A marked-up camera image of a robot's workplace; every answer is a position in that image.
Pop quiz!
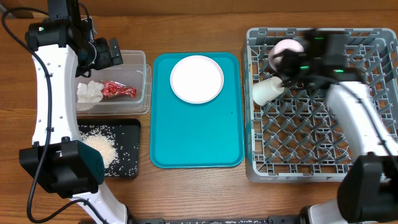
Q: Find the red foil wrapper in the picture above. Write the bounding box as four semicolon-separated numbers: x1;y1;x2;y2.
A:
101;81;137;98

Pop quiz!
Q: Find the small pink-white bowl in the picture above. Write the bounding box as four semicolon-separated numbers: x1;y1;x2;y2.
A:
268;39;304;71

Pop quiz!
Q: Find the white napkin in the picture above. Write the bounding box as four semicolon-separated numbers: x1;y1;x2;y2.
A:
76;81;104;103

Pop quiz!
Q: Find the pale green cup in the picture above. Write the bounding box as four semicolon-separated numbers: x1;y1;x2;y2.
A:
252;77;285;106

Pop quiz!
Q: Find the large white plate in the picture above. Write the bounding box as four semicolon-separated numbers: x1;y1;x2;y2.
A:
170;55;224;104

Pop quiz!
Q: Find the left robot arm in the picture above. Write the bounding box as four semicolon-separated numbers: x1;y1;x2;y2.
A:
19;0;135;223

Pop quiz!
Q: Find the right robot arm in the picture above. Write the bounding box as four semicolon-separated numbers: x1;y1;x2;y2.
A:
270;29;397;223

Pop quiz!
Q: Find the grey dishwasher rack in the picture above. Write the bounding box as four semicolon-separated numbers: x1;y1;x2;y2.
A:
242;27;397;183

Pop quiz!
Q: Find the clear plastic bin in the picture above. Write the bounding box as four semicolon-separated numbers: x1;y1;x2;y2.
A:
75;50;152;116

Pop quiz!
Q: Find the black plastic tray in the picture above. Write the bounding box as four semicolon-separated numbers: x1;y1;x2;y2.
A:
76;118;142;179

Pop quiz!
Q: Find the white rice pile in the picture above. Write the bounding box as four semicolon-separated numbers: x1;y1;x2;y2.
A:
79;124;139;177

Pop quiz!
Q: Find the teal serving tray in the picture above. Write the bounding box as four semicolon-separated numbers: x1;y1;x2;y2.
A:
150;52;244;169

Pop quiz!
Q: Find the cardboard wall panel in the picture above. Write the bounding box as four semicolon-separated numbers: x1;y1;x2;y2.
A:
0;0;398;19

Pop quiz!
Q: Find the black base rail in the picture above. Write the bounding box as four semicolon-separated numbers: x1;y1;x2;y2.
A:
137;215;300;224

